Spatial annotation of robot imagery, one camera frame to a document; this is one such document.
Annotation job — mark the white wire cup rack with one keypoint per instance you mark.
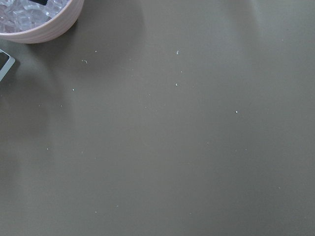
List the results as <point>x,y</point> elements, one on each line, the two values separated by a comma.
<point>6,62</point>

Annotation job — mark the pink bowl of ice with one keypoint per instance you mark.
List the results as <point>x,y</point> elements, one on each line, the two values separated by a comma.
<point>37,21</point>

